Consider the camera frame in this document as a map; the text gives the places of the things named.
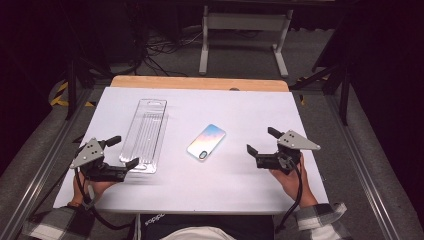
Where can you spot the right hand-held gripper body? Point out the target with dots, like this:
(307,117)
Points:
(295,141)

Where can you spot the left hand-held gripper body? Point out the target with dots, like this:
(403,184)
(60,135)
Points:
(87,154)

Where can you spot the clear plastic package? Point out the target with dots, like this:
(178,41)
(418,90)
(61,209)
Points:
(146,133)

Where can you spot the iridescent phone case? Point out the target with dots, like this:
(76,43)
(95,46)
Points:
(206,141)

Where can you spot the person's left hand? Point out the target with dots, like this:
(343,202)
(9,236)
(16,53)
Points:
(99,187)

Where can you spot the person's right hand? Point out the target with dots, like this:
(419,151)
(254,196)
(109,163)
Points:
(293,186)

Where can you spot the black tripod stand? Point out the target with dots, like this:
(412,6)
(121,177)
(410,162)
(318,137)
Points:
(71,86)
(343,93)

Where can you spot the person's torso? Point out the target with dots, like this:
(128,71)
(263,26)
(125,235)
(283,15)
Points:
(206,225)

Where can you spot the aluminium rail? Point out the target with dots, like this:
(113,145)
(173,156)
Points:
(36,180)
(363,173)

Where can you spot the white metal-frame desk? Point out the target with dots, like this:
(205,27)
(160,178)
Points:
(246,21)

